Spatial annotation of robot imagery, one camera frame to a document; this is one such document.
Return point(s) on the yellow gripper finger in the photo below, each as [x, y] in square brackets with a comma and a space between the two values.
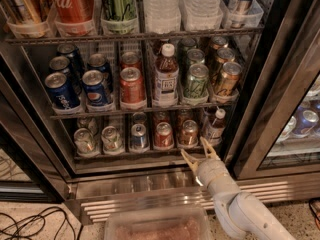
[192, 162]
[210, 152]

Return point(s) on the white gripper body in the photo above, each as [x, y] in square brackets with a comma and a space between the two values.
[212, 171]

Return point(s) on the orange soda can front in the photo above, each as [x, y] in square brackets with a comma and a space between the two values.
[188, 133]

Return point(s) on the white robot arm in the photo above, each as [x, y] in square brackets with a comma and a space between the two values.
[239, 212]

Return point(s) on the tea bottle bottom shelf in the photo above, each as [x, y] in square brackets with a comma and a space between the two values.
[213, 126]

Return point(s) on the tea bottle shelf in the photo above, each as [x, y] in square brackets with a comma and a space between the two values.
[166, 72]
[213, 126]

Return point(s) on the red soda can bottom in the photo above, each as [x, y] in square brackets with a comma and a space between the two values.
[163, 135]

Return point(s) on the orange soda can behind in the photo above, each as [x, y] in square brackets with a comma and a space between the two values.
[183, 115]

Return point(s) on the blue silver can bottom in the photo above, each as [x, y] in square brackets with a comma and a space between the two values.
[138, 136]

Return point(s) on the green can front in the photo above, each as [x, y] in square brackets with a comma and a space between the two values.
[196, 81]

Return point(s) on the fridge glass door right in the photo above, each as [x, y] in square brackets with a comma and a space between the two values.
[272, 149]

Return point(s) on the gold can front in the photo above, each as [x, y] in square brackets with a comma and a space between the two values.
[228, 78]

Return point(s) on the gold can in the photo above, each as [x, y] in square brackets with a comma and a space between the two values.
[222, 56]
[228, 78]

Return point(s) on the silver green can bottom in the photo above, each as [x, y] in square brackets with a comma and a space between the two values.
[111, 139]

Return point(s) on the tea bottle middle shelf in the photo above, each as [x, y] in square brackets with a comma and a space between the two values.
[166, 72]

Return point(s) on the green can middle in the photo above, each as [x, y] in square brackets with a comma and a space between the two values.
[195, 56]

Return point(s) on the blue can right fridge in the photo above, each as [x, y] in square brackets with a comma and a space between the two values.
[306, 120]

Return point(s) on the gold can middle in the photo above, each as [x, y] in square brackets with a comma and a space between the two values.
[222, 56]

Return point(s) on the orange red soda can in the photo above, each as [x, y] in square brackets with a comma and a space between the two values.
[131, 85]

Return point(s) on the silver can bottom left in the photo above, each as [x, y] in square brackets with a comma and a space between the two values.
[84, 141]

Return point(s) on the orange red can rear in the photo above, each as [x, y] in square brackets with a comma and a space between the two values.
[130, 59]

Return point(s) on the blue pepsi can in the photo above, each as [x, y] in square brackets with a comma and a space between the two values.
[93, 84]
[63, 65]
[61, 91]
[72, 52]

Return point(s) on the blue pepsi can second row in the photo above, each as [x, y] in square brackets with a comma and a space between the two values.
[99, 61]

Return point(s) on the blue pepsi can front left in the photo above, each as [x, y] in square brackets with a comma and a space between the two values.
[61, 91]

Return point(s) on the blue pepsi can middle left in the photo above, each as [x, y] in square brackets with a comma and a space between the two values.
[63, 65]

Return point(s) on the blue pepsi can rear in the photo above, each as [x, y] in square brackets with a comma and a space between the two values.
[72, 52]

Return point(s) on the green bottle top shelf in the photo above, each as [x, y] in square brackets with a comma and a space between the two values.
[120, 15]

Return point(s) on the clear plastic bin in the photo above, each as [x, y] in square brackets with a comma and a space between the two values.
[188, 222]

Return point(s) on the clear water bottle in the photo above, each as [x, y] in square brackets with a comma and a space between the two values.
[162, 16]
[201, 14]

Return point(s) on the red coca cola bottle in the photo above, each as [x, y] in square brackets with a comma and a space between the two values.
[73, 16]

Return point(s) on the gold bottle top left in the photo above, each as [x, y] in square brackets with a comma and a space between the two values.
[29, 12]

